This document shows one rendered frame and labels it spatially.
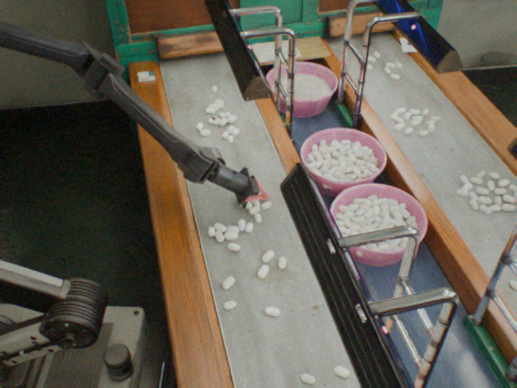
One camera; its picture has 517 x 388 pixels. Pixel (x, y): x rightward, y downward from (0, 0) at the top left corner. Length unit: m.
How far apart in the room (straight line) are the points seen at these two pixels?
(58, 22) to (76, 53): 1.48
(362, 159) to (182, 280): 0.73
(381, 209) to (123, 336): 0.82
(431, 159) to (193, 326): 0.94
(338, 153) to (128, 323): 0.83
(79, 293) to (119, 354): 0.24
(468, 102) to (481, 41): 1.51
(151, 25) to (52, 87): 1.18
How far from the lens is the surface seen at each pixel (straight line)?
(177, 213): 1.59
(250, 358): 1.33
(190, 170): 1.49
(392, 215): 1.67
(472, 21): 3.52
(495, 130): 2.02
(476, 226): 1.68
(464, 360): 1.48
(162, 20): 2.24
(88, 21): 3.08
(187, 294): 1.41
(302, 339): 1.36
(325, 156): 1.82
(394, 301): 0.97
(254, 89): 1.49
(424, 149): 1.90
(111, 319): 1.76
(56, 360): 1.73
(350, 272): 1.00
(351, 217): 1.63
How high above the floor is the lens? 1.88
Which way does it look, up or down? 43 degrees down
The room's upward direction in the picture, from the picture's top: straight up
